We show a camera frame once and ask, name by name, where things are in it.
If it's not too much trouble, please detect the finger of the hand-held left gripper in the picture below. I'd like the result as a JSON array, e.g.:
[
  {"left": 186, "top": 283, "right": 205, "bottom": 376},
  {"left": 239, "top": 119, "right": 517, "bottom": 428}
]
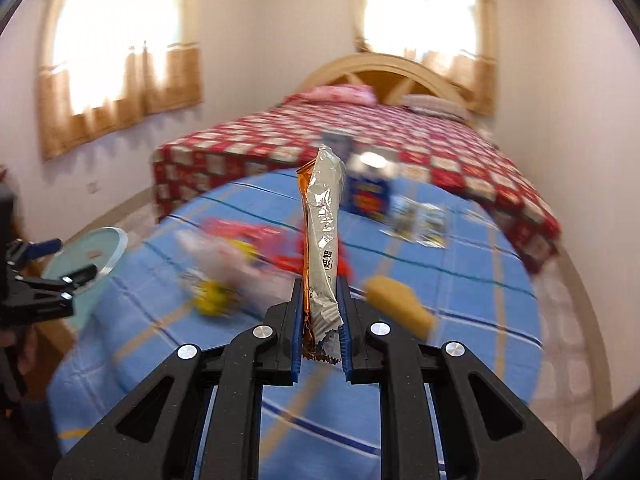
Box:
[
  {"left": 0, "top": 265, "right": 98, "bottom": 322},
  {"left": 5, "top": 239, "right": 63, "bottom": 263}
]

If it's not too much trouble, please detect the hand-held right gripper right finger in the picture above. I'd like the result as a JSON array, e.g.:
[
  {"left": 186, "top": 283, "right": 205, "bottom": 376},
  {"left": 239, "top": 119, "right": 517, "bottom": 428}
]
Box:
[{"left": 336, "top": 275, "right": 583, "bottom": 480}]

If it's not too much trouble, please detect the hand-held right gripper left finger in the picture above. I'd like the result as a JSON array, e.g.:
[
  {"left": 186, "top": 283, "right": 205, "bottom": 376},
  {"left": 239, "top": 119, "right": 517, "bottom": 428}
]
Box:
[{"left": 52, "top": 277, "right": 306, "bottom": 480}]

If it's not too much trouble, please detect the light blue trash bin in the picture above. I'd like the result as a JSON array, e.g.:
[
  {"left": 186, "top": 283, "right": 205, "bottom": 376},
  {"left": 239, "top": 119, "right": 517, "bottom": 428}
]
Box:
[{"left": 40, "top": 226, "right": 128, "bottom": 313}]

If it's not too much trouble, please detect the silver orange snack wrapper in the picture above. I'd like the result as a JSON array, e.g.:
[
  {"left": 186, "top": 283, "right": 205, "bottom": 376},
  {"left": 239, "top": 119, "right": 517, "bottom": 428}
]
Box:
[{"left": 296, "top": 144, "right": 348, "bottom": 366}]

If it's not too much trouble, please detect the wooden cabinet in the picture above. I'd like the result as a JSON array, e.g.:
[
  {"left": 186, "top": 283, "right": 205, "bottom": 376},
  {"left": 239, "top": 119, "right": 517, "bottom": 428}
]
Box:
[{"left": 30, "top": 317, "right": 78, "bottom": 361}]

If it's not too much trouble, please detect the yellow snack bar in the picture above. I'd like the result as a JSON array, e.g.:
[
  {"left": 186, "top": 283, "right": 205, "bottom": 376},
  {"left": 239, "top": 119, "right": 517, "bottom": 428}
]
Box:
[{"left": 365, "top": 275, "right": 436, "bottom": 338}]

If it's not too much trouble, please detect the small yellow packet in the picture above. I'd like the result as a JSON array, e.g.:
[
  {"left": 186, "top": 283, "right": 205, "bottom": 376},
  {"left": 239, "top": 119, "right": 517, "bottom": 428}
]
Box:
[{"left": 195, "top": 280, "right": 237, "bottom": 317}]

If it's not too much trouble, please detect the orange red foil wrapper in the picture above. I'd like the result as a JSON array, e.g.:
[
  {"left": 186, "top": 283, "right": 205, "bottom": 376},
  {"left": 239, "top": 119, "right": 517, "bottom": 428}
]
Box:
[{"left": 205, "top": 217, "right": 351, "bottom": 281}]

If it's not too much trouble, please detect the clear plastic bag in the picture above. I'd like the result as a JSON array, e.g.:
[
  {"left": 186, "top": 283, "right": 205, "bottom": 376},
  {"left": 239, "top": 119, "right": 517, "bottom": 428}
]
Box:
[{"left": 175, "top": 230, "right": 261, "bottom": 286}]

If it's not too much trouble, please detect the blue plaid tablecloth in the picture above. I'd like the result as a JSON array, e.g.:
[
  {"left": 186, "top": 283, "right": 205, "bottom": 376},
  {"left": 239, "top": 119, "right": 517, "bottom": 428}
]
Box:
[{"left": 47, "top": 167, "right": 546, "bottom": 480}]

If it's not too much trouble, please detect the clear blister packet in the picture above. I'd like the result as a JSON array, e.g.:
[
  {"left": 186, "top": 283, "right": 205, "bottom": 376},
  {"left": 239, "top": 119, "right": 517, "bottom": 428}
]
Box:
[{"left": 380, "top": 197, "right": 448, "bottom": 248}]

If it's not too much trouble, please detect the blue milk carton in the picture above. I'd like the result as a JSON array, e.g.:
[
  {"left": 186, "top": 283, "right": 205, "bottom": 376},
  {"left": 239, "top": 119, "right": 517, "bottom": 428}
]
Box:
[{"left": 345, "top": 152, "right": 398, "bottom": 221}]

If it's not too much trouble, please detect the wide beige window curtain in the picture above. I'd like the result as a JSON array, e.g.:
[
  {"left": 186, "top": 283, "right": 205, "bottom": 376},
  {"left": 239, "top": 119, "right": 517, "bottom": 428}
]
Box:
[{"left": 40, "top": 0, "right": 203, "bottom": 161}]

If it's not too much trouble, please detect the white carton box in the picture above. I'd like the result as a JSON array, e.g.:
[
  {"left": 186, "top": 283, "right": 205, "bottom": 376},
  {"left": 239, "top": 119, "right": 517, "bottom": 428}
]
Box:
[{"left": 320, "top": 130, "right": 357, "bottom": 161}]

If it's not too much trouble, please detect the red patterned bedsheet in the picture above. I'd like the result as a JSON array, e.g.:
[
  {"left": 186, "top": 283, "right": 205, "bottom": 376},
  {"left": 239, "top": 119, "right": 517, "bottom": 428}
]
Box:
[{"left": 150, "top": 100, "right": 561, "bottom": 276}]

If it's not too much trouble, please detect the pink pillow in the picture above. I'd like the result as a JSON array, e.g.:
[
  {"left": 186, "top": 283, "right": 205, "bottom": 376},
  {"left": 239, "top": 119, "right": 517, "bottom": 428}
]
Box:
[{"left": 295, "top": 85, "right": 376, "bottom": 106}]

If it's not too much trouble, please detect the striped pillow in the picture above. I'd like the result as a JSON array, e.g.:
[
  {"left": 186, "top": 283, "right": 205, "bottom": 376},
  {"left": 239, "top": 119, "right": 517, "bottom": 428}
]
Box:
[{"left": 400, "top": 94, "right": 471, "bottom": 121}]

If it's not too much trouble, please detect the cream wooden headboard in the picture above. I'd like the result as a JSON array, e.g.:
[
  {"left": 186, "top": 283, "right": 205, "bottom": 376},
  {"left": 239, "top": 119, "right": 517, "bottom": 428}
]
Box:
[{"left": 300, "top": 52, "right": 481, "bottom": 121}]

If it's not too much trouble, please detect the narrow beige window curtain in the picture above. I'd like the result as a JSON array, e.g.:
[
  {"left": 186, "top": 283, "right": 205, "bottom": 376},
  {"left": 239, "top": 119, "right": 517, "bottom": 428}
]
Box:
[{"left": 350, "top": 0, "right": 501, "bottom": 116}]

